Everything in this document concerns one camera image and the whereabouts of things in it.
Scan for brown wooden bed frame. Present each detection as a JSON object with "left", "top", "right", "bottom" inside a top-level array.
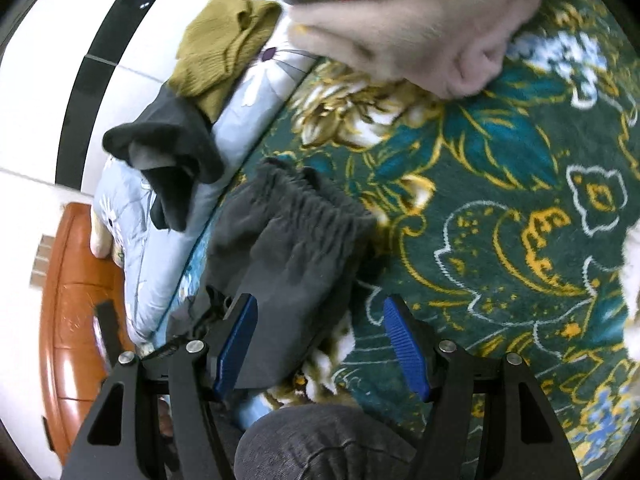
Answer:
[{"left": 39, "top": 202, "right": 138, "bottom": 456}]

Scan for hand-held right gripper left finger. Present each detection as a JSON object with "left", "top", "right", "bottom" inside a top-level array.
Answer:
[{"left": 60, "top": 292, "right": 259, "bottom": 480}]

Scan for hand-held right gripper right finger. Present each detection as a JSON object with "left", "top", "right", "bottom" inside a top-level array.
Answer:
[{"left": 383, "top": 294, "right": 583, "bottom": 480}]

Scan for dark grey elastic-waist pants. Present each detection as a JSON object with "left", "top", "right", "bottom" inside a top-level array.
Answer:
[{"left": 165, "top": 156, "right": 378, "bottom": 391}]

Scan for tan wall fixture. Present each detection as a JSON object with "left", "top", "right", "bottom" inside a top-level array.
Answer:
[{"left": 32, "top": 234, "right": 53, "bottom": 288}]

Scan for beige fleece garment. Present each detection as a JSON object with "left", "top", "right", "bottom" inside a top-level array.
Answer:
[{"left": 287, "top": 0, "right": 548, "bottom": 101}]

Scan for light blue floral quilt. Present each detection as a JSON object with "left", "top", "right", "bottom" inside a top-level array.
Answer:
[{"left": 90, "top": 0, "right": 321, "bottom": 356}]

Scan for black and grey garment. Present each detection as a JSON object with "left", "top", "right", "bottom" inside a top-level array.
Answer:
[{"left": 102, "top": 85, "right": 226, "bottom": 233}]

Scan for white fluffy cloth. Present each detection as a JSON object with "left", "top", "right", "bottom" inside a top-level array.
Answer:
[{"left": 617, "top": 220, "right": 640, "bottom": 321}]

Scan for person's leg in grey pants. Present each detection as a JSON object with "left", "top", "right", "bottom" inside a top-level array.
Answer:
[{"left": 234, "top": 404, "right": 418, "bottom": 480}]

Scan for green floral blanket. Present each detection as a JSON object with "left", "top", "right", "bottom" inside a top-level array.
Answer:
[{"left": 165, "top": 0, "right": 640, "bottom": 480}]

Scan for olive green knit sweater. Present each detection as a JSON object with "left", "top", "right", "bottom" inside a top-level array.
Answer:
[{"left": 167, "top": 0, "right": 283, "bottom": 123}]

